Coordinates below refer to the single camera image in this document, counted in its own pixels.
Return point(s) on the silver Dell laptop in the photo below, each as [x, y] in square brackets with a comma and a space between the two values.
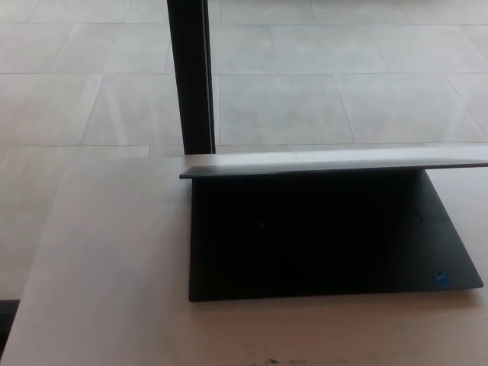
[305, 244]

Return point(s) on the black vertical post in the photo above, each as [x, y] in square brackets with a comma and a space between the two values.
[192, 76]

